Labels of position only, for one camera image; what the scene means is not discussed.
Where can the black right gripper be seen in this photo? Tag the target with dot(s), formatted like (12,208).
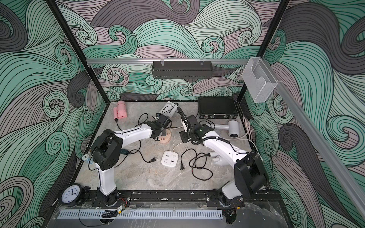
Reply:
(184,137)

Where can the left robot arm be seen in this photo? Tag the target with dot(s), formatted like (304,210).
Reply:
(106,149)

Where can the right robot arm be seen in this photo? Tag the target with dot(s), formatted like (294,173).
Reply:
(249,172)

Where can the round pink power strip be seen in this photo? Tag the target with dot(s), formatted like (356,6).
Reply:
(165,137)

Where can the black ribbed carrying case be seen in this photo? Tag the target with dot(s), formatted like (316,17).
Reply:
(217,108)

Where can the white folded hair dryer front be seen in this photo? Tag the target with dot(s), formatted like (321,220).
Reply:
(217,160)

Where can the white square power strip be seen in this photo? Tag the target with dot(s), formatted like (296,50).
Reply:
(169,159)

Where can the pink hair dryer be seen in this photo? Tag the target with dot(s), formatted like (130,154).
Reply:
(120,111)

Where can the dark green hair dryer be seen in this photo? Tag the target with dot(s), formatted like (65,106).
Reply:
(125,152)

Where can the small clear bottle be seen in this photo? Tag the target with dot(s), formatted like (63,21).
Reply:
(86,158)

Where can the white hair dryer straight handle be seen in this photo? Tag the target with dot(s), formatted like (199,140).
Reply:
(232,127)

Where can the black wall shelf tray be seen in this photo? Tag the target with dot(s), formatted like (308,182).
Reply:
(182,70)

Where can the black corner frame post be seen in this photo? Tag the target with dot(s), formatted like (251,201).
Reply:
(267,40)

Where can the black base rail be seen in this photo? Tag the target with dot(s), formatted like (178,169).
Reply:
(135,199)

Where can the aluminium wall rail back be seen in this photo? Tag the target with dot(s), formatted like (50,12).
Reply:
(162,61)

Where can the aluminium wall rail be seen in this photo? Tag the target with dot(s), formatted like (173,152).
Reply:
(162,61)
(328,133)

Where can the clear plastic wall holder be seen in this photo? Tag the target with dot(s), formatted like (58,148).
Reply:
(259,78)

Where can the white slotted cable duct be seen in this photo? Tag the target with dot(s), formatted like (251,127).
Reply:
(143,214)

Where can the black round wall clock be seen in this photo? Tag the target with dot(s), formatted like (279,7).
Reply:
(71,195)

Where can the aluminium wall rail right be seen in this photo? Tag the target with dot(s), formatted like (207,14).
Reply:
(328,133)

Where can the black left corner post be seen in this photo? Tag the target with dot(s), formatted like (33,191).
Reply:
(69,35)

